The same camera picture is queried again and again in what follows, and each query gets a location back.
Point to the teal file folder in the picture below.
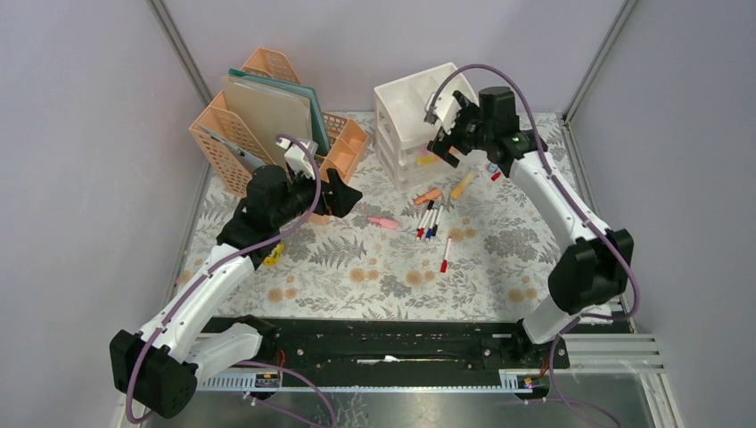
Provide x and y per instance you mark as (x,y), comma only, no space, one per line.
(319,129)

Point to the red cap whiteboard marker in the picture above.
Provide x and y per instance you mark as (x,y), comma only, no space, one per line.
(420,234)

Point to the yellow pink highlighter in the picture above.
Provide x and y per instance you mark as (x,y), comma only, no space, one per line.
(426,160)

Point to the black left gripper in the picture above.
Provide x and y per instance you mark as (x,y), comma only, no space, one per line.
(343,196)

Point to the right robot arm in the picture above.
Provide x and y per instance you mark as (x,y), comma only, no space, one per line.
(594,258)

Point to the right aluminium frame post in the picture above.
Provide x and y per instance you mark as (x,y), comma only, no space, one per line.
(619,22)

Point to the orange plastic file organizer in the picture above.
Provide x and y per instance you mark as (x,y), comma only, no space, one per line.
(237,129)

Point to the orange highlighter centre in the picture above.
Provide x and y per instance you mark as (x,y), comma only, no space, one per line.
(432,195)

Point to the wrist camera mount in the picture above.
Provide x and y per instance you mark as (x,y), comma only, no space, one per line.
(441,111)
(298,160)

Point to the white plastic drawer unit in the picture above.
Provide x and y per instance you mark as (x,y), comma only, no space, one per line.
(401,133)

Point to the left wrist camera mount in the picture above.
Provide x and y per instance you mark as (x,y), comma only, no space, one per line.
(298,160)

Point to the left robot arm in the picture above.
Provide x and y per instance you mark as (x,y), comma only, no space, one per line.
(160,366)

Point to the left aluminium frame post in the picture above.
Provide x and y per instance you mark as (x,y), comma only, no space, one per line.
(180,48)

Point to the aluminium frame post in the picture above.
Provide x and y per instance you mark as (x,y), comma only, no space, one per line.
(180,48)
(619,22)

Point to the floral patterned table mat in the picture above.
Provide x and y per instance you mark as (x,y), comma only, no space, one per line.
(499,261)

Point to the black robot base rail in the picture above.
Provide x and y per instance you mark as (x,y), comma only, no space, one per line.
(384,354)

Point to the yellow owl eraser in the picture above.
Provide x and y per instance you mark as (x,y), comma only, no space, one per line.
(274,256)

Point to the beige file folder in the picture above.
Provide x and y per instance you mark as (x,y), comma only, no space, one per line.
(267,112)

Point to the yellow orange highlighter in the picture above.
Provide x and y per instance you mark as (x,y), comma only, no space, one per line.
(462,185)

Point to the black cap whiteboard marker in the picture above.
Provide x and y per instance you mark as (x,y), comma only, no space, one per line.
(426,213)

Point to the light blue clipboard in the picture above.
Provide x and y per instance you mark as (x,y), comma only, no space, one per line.
(247,159)

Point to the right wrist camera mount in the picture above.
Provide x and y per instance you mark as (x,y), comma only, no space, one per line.
(441,111)

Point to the blue cap whiteboard marker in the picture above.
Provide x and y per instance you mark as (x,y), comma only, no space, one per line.
(430,224)

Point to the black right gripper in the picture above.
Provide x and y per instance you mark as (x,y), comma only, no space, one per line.
(442,144)

